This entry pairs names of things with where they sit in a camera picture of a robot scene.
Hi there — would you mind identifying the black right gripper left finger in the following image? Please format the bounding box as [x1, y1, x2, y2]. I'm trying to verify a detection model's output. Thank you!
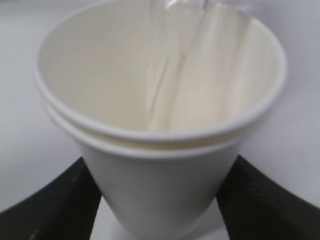
[0, 158, 102, 240]

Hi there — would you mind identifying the clear water bottle red label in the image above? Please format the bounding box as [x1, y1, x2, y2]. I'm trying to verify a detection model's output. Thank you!
[148, 0, 277, 16]

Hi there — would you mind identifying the white paper cup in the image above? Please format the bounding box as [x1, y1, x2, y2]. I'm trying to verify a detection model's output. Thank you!
[35, 0, 288, 240]

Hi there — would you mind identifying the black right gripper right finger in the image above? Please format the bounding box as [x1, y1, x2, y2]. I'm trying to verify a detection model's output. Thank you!
[216, 156, 320, 240]

